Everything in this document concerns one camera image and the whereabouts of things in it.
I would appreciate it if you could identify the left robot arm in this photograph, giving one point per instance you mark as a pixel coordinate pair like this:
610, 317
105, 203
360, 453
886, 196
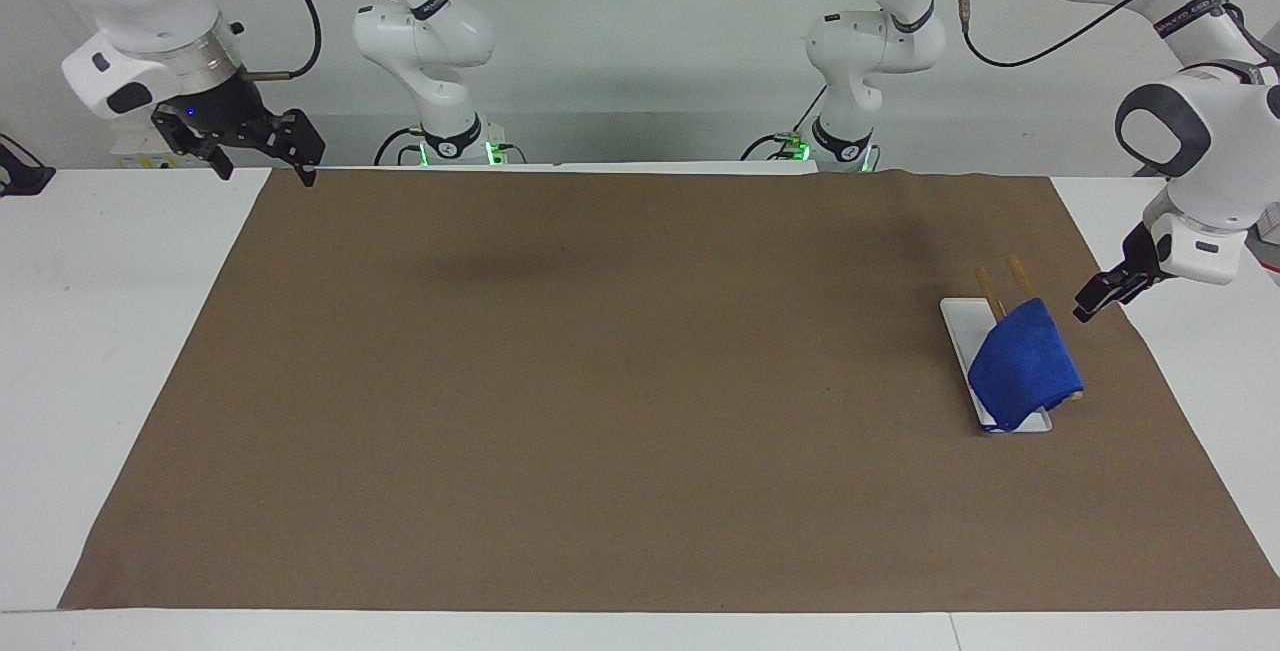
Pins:
1215, 121

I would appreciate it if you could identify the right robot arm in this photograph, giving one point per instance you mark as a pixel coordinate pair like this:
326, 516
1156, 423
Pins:
150, 1

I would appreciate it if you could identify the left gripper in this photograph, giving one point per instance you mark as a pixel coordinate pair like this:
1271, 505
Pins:
1142, 251

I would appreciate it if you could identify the blue towel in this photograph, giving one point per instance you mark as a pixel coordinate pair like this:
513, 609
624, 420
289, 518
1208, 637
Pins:
1025, 366

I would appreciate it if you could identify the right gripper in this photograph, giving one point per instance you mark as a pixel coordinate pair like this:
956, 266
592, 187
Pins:
220, 106

